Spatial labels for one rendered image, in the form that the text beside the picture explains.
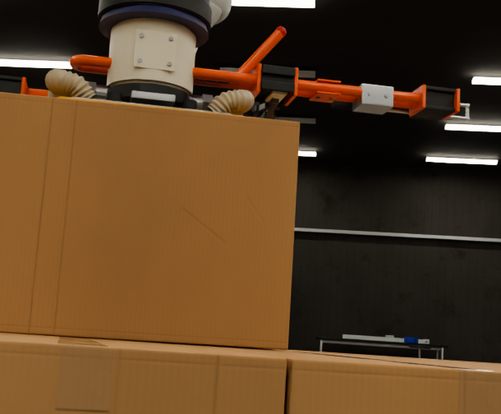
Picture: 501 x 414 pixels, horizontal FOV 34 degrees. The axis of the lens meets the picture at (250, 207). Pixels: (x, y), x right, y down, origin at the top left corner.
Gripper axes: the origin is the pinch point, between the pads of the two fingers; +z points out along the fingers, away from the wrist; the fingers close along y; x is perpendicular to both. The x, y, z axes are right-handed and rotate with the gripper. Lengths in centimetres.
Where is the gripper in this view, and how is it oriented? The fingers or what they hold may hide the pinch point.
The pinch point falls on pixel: (276, 85)
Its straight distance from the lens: 170.9
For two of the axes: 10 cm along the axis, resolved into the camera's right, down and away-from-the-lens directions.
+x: -9.7, -1.0, -2.1
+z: 2.2, -1.5, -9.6
